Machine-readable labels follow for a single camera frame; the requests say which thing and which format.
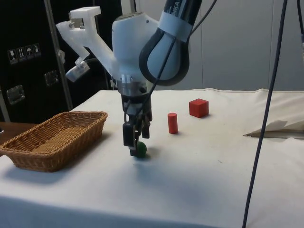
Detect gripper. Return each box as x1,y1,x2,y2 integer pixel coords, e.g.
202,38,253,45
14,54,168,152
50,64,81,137
120,93,153,157

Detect green ball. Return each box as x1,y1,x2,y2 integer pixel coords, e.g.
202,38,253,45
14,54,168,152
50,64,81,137
135,142,148,159

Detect red cylinder block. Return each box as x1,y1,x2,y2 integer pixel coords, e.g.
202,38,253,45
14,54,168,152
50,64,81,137
167,113,179,135

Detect wicker basket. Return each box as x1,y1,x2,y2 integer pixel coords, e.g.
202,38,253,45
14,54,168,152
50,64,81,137
0,111,109,173

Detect red cube block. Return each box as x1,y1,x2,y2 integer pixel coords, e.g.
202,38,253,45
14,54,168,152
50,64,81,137
189,98,209,119

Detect pale lockers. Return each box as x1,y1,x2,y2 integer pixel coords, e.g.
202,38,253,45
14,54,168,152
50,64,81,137
187,0,304,92

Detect black cabinet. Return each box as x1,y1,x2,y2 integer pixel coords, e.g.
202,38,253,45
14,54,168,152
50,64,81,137
0,0,124,122

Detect black cable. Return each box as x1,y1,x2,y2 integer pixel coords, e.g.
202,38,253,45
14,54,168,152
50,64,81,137
241,0,289,228
124,0,218,119

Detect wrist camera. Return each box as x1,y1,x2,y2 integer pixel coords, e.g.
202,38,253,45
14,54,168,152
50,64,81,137
65,62,91,83

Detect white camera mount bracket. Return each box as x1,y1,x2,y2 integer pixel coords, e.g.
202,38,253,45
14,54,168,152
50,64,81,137
56,6,117,72

